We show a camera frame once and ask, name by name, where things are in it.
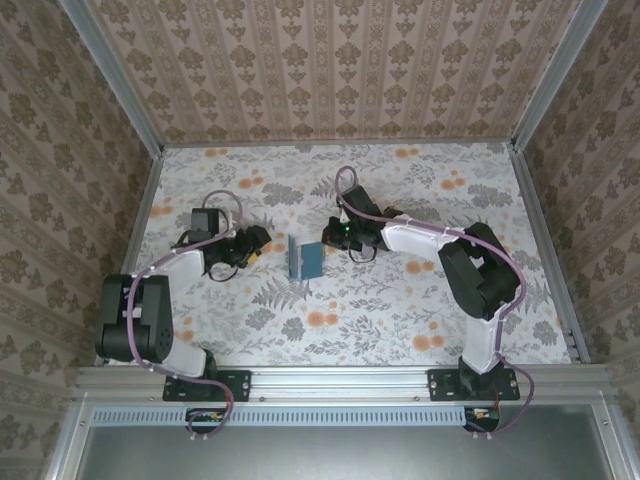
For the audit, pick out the aluminium frame cross rail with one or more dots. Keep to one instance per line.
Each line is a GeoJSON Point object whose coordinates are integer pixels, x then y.
{"type": "Point", "coordinates": [340, 382]}

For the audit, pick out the floral patterned table cover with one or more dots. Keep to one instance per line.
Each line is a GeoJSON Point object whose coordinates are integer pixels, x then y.
{"type": "Point", "coordinates": [350, 325]}

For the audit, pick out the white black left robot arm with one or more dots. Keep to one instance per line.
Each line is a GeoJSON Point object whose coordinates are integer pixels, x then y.
{"type": "Point", "coordinates": [150, 320]}

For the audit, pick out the blue card holder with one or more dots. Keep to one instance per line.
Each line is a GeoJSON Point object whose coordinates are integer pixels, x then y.
{"type": "Point", "coordinates": [310, 257]}

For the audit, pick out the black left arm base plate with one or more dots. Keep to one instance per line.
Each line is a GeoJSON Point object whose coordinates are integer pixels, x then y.
{"type": "Point", "coordinates": [240, 385]}

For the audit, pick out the aluminium frame side rail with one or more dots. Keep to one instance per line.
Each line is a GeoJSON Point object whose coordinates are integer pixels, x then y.
{"type": "Point", "coordinates": [549, 250]}
{"type": "Point", "coordinates": [143, 210]}

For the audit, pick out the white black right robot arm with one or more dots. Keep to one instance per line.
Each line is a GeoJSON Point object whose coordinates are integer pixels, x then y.
{"type": "Point", "coordinates": [475, 280]}

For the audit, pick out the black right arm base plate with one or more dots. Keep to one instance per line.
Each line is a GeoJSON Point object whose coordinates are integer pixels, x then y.
{"type": "Point", "coordinates": [440, 385]}

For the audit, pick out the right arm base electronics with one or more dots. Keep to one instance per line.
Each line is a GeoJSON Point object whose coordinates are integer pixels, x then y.
{"type": "Point", "coordinates": [482, 419]}

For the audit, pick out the aluminium frame post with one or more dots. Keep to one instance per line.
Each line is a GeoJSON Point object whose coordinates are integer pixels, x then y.
{"type": "Point", "coordinates": [116, 75]}
{"type": "Point", "coordinates": [556, 75]}

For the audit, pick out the thin aluminium table edge rail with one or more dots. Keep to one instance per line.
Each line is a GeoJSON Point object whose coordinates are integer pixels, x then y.
{"type": "Point", "coordinates": [340, 144]}

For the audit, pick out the grey metal sheet panel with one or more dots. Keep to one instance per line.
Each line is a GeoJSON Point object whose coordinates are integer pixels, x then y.
{"type": "Point", "coordinates": [340, 455]}

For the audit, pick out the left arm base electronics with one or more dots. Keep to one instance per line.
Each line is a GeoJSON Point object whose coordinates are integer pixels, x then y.
{"type": "Point", "coordinates": [205, 419]}

